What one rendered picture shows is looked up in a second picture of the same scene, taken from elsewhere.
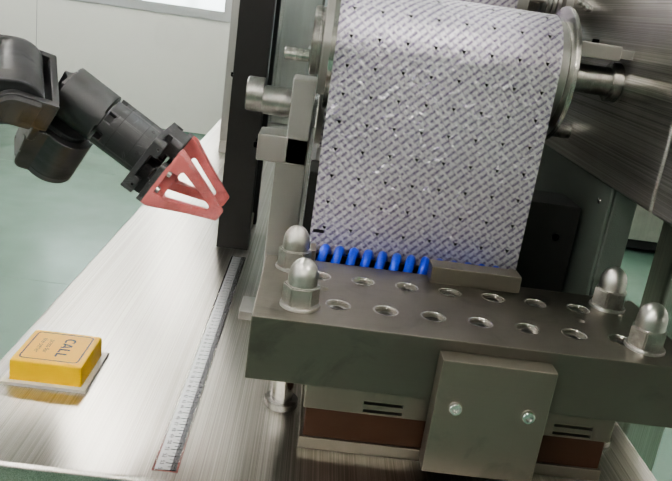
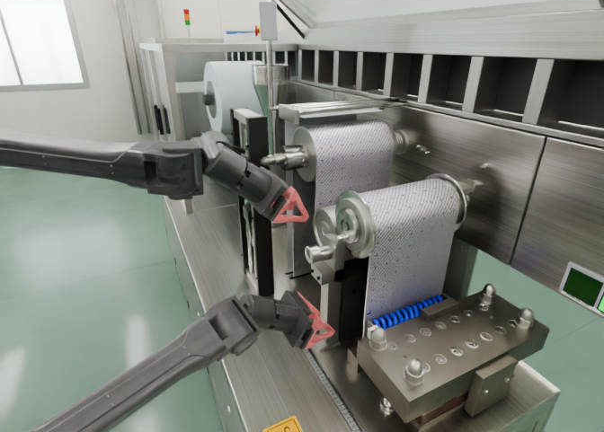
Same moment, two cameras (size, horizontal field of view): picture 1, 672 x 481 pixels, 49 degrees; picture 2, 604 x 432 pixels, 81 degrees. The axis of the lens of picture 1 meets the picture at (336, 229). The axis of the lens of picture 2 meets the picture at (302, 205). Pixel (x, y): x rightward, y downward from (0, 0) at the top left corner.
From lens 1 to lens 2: 57 cm
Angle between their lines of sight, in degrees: 23
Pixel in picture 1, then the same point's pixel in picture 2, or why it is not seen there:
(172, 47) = (56, 110)
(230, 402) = (371, 418)
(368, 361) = (450, 390)
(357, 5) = (376, 213)
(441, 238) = (415, 293)
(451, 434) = (483, 400)
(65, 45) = not seen: outside the picture
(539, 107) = (450, 228)
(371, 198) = (389, 291)
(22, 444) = not seen: outside the picture
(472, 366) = (492, 374)
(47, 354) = not seen: outside the picture
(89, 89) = (262, 308)
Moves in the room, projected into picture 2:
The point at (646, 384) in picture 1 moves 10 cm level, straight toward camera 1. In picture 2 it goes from (534, 342) to (562, 382)
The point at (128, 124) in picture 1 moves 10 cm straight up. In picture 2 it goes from (285, 314) to (284, 269)
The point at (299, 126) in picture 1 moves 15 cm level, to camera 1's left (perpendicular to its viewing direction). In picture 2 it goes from (339, 263) to (276, 279)
